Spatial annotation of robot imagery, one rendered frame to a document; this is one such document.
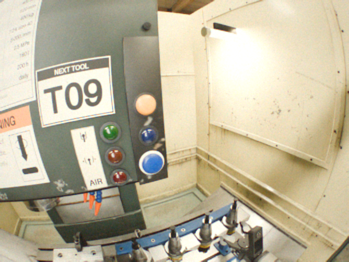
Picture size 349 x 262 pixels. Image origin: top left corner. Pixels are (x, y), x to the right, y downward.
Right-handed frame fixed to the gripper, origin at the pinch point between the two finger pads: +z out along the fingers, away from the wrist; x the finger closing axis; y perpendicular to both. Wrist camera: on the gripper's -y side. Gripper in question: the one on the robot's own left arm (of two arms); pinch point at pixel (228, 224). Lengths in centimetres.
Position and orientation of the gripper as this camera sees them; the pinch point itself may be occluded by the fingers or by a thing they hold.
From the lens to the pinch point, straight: 65.3
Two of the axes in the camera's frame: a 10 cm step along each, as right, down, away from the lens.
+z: -4.2, -2.7, 8.6
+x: 9.1, -1.7, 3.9
